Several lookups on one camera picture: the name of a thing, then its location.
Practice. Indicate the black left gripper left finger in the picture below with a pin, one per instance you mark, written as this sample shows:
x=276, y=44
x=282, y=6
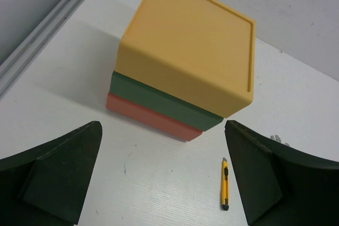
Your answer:
x=47, y=184

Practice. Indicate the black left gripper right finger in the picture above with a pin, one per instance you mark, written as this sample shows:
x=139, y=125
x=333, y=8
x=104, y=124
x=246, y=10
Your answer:
x=280, y=185

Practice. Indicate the silver wrench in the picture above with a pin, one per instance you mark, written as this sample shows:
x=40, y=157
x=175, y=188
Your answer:
x=278, y=139

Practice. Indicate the aluminium table edge rail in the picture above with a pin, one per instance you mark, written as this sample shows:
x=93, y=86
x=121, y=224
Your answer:
x=19, y=60

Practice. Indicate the yellow utility knife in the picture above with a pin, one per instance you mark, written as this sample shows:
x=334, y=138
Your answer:
x=225, y=186

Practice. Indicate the green drawer box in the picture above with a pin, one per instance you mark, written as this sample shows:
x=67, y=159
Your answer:
x=163, y=103

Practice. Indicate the red drawer box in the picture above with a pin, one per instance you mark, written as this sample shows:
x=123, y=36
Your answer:
x=151, y=118

